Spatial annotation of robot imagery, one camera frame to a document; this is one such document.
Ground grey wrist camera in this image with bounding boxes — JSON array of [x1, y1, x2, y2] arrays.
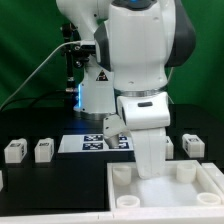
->
[[103, 114, 130, 149]]

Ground black camera on stand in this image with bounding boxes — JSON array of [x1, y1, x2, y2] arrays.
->
[[61, 23, 96, 93]]

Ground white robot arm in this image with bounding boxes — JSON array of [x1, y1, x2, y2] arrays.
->
[[56, 0, 195, 179]]

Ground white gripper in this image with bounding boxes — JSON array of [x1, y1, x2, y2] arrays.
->
[[117, 92, 170, 179]]

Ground white square table top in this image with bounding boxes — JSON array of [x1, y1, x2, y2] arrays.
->
[[107, 160, 224, 210]]

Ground white sheet with markers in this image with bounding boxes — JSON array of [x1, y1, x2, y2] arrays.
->
[[58, 134, 133, 153]]

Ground white camera cable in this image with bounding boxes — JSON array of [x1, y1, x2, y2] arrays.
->
[[0, 40, 82, 111]]

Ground black cable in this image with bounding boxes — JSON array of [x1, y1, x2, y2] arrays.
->
[[0, 89, 68, 113]]

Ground white part at left edge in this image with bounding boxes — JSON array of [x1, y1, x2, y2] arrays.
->
[[0, 170, 4, 192]]

